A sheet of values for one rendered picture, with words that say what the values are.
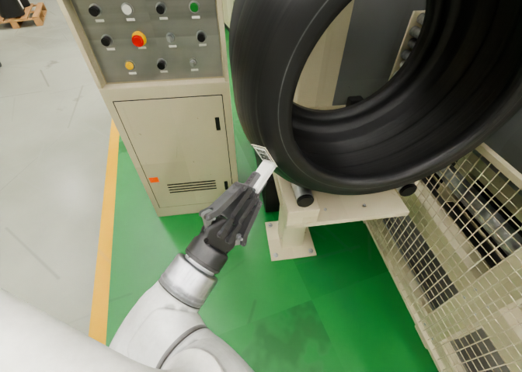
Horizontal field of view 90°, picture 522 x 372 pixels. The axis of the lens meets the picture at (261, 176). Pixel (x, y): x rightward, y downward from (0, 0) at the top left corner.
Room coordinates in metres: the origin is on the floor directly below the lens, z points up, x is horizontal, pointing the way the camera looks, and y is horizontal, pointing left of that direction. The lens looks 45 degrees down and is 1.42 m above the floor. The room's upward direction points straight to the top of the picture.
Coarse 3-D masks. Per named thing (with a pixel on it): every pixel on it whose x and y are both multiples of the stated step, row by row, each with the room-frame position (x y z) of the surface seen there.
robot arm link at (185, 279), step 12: (180, 264) 0.21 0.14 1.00; (192, 264) 0.21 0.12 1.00; (168, 276) 0.19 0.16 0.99; (180, 276) 0.19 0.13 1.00; (192, 276) 0.19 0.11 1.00; (204, 276) 0.19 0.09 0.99; (168, 288) 0.17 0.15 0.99; (180, 288) 0.17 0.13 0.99; (192, 288) 0.17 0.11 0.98; (204, 288) 0.18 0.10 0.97; (180, 300) 0.16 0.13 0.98; (192, 300) 0.16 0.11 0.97; (204, 300) 0.17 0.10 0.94
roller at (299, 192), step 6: (294, 186) 0.47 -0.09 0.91; (300, 186) 0.46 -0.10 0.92; (294, 192) 0.45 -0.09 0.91; (300, 192) 0.44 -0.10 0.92; (306, 192) 0.44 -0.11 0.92; (300, 198) 0.42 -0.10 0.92; (306, 198) 0.42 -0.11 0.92; (312, 198) 0.43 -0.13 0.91; (300, 204) 0.42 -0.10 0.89; (306, 204) 0.42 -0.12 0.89
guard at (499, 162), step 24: (480, 144) 0.53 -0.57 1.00; (504, 168) 0.45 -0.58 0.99; (480, 192) 0.46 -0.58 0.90; (480, 216) 0.42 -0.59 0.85; (432, 240) 0.47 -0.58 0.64; (456, 240) 0.42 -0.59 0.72; (504, 240) 0.34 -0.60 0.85; (456, 264) 0.37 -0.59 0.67; (456, 288) 0.32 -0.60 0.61; (504, 288) 0.26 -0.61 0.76; (432, 312) 0.31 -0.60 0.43; (504, 312) 0.22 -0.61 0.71; (480, 336) 0.20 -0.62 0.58; (504, 360) 0.14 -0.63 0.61
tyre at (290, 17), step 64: (256, 0) 0.44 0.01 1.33; (320, 0) 0.39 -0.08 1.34; (448, 0) 0.73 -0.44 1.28; (512, 0) 0.60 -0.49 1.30; (256, 64) 0.40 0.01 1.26; (448, 64) 0.69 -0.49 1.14; (512, 64) 0.55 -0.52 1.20; (256, 128) 0.40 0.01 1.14; (320, 128) 0.69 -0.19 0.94; (384, 128) 0.67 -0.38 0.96; (448, 128) 0.55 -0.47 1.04
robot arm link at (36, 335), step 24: (0, 288) 0.09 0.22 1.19; (0, 312) 0.07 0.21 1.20; (24, 312) 0.07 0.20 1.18; (0, 336) 0.05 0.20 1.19; (24, 336) 0.06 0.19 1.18; (48, 336) 0.06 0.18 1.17; (72, 336) 0.06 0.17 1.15; (192, 336) 0.10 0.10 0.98; (216, 336) 0.11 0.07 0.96; (0, 360) 0.04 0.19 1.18; (24, 360) 0.04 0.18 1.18; (48, 360) 0.04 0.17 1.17; (72, 360) 0.05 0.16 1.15; (96, 360) 0.05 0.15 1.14; (120, 360) 0.05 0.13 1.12; (168, 360) 0.07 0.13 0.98; (192, 360) 0.07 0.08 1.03; (216, 360) 0.07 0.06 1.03; (240, 360) 0.08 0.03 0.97
